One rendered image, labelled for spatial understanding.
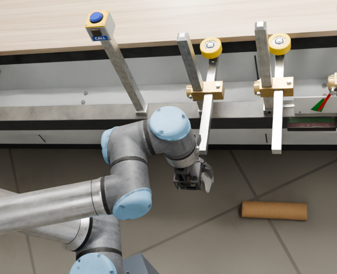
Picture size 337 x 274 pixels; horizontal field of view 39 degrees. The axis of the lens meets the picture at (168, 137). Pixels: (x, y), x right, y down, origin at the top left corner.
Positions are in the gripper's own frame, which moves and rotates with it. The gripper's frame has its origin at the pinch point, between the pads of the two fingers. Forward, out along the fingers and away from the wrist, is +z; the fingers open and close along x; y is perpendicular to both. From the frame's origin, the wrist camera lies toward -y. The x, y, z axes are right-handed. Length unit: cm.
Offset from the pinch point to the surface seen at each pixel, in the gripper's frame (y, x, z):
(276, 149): -16.8, 21.9, 9.2
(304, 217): -27, 30, 88
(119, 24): -73, -44, 4
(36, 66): -62, -86, 16
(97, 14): -43, -33, -29
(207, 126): -26.1, -1.8, 10.0
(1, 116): -41, -100, 24
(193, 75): -41.2, -7.2, 0.3
